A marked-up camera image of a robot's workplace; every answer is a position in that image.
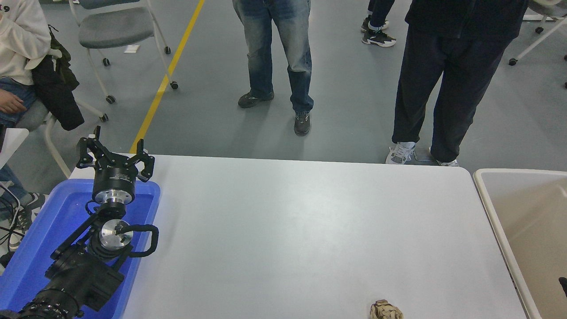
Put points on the person's hand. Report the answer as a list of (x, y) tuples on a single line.
[(9, 105)]

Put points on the crumpled tan paper ball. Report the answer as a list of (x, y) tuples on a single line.
[(386, 311)]

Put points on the white-legged wheeled chair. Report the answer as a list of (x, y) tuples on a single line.
[(549, 6)]

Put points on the dark draped jacket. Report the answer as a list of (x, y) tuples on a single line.
[(55, 93)]

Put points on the grey wheeled chair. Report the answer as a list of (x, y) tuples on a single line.
[(115, 29)]

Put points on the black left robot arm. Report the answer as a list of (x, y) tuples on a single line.
[(84, 274)]

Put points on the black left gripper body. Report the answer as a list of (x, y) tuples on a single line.
[(114, 177)]

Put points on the white paper scrap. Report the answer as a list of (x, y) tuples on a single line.
[(132, 48)]

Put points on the white-framed wheeled chair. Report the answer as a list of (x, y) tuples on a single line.
[(33, 117)]

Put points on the white desk corner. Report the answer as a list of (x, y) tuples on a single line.
[(11, 141)]

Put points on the large pale bin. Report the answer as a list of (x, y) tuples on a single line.
[(531, 230)]

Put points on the blue plastic tray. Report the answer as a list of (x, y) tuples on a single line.
[(53, 221)]

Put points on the seated person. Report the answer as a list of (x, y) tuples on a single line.
[(17, 44)]

